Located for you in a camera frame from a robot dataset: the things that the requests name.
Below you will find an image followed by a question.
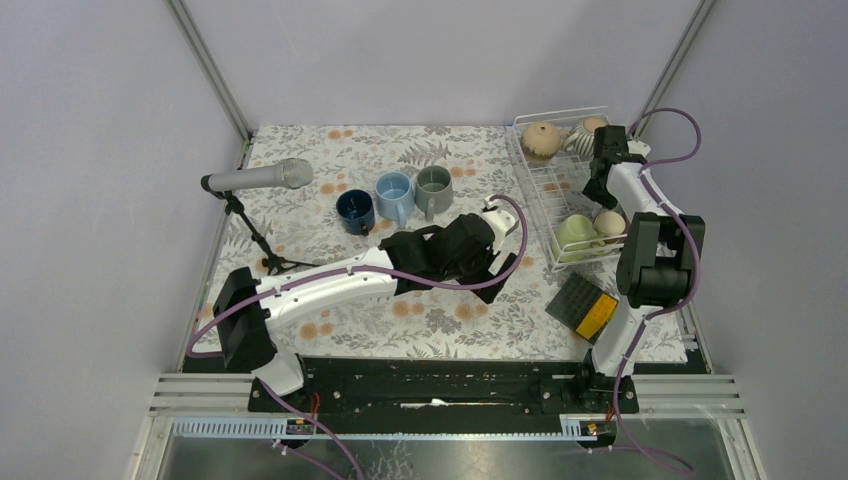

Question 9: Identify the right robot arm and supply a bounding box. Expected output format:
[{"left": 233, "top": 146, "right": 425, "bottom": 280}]
[{"left": 569, "top": 125, "right": 705, "bottom": 413}]

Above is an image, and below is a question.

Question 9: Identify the silver microphone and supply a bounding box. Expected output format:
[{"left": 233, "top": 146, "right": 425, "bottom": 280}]
[{"left": 200, "top": 158, "right": 314, "bottom": 194}]

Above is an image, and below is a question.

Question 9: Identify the floral table mat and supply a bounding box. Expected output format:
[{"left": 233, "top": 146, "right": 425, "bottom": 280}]
[{"left": 239, "top": 125, "right": 588, "bottom": 361}]

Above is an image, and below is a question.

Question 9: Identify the white cable duct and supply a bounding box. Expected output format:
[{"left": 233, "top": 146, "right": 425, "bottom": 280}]
[{"left": 171, "top": 415, "right": 616, "bottom": 443}]

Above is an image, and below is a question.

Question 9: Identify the light blue cup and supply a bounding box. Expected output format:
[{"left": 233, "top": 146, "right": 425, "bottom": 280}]
[{"left": 375, "top": 172, "right": 416, "bottom": 228}]

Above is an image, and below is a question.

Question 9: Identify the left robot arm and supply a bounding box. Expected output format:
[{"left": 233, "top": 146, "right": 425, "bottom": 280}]
[{"left": 214, "top": 209, "right": 526, "bottom": 411}]

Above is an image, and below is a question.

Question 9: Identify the white wire dish rack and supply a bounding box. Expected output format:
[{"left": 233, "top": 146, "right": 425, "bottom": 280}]
[{"left": 507, "top": 105, "right": 626, "bottom": 272}]

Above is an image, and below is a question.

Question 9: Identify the light green cup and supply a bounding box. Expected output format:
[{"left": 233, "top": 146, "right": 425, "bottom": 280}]
[{"left": 551, "top": 214, "right": 597, "bottom": 263}]

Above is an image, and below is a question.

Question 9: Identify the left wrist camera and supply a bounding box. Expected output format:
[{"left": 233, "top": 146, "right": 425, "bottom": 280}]
[{"left": 480, "top": 207, "right": 519, "bottom": 242}]

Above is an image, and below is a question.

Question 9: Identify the right aluminium frame post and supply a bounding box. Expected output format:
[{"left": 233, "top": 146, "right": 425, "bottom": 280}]
[{"left": 630, "top": 0, "right": 719, "bottom": 135}]

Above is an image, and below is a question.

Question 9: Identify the dark blue cup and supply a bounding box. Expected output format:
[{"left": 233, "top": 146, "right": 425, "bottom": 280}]
[{"left": 336, "top": 189, "right": 375, "bottom": 236}]

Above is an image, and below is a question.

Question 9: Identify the black tripod mic stand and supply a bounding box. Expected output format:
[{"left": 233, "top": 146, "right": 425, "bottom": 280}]
[{"left": 219, "top": 191, "right": 317, "bottom": 275}]

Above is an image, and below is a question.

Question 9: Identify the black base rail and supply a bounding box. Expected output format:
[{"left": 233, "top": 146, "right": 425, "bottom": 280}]
[{"left": 180, "top": 354, "right": 710, "bottom": 439}]

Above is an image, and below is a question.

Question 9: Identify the dark grey building plate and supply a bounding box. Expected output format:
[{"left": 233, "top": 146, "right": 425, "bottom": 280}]
[{"left": 545, "top": 273, "right": 610, "bottom": 332}]

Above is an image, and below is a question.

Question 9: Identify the aluminium frame post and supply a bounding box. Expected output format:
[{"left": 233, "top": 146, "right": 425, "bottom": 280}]
[
  {"left": 164, "top": 0, "right": 253, "bottom": 143},
  {"left": 630, "top": 0, "right": 719, "bottom": 135}
]

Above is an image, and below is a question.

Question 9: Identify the left aluminium frame post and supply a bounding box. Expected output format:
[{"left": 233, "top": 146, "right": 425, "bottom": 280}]
[{"left": 164, "top": 0, "right": 253, "bottom": 143}]

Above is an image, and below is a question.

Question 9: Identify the beige ribbed cup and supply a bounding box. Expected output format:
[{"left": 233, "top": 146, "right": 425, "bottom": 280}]
[{"left": 520, "top": 122, "right": 571, "bottom": 162}]

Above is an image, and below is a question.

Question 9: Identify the grey-green cup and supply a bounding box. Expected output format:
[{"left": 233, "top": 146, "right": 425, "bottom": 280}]
[{"left": 415, "top": 165, "right": 453, "bottom": 222}]

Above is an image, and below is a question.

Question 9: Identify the striped grey cup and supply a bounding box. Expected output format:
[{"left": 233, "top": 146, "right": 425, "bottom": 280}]
[{"left": 563, "top": 116, "right": 608, "bottom": 157}]

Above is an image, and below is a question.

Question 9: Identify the cream cup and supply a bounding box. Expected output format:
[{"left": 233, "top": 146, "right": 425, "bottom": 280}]
[{"left": 592, "top": 210, "right": 628, "bottom": 244}]

